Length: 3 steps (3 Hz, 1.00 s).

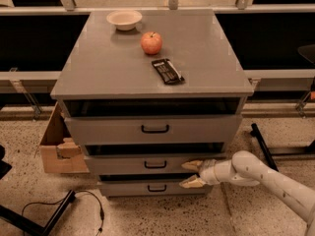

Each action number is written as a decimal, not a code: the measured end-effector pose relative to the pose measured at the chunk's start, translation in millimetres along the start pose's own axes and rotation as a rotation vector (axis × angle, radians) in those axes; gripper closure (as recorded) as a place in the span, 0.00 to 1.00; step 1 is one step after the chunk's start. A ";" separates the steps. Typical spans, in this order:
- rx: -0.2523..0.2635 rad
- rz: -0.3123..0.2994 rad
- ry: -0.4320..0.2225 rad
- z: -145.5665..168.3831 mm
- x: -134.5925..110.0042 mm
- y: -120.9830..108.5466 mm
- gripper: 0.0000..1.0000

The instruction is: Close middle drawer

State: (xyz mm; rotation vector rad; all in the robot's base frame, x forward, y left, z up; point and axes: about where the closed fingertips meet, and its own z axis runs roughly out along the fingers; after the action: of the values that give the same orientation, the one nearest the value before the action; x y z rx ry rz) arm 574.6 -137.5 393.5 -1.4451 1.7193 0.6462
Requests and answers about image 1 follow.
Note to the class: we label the brown cardboard box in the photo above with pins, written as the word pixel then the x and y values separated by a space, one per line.
pixel 58 151

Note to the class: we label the black stand leg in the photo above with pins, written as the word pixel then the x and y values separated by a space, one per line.
pixel 269 153
pixel 41 224

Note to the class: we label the black snack bar wrapper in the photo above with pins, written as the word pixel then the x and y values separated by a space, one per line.
pixel 167 72

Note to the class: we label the black stand leg right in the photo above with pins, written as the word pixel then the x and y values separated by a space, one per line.
pixel 269 153

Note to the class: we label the grey bottom drawer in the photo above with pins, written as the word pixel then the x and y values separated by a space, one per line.
pixel 146 185

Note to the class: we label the white paper bowl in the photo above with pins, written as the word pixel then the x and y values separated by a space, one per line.
pixel 124 19

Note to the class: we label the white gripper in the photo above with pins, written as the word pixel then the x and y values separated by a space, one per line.
pixel 208 172

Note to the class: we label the grey drawer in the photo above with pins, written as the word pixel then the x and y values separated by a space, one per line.
pixel 146 185
pixel 153 130
pixel 148 159

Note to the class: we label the metal railing frame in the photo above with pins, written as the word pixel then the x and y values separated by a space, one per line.
pixel 157 4

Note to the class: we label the grey top drawer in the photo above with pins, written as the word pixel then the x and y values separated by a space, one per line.
pixel 153 130

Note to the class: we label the black chair edge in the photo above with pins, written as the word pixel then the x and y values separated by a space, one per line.
pixel 4 166

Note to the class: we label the red apple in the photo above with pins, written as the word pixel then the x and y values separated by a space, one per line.
pixel 151 42

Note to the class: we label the black stand leg left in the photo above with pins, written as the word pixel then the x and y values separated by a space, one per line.
pixel 41 224

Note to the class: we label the grey drawer cabinet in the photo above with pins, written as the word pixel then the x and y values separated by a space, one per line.
pixel 108 75

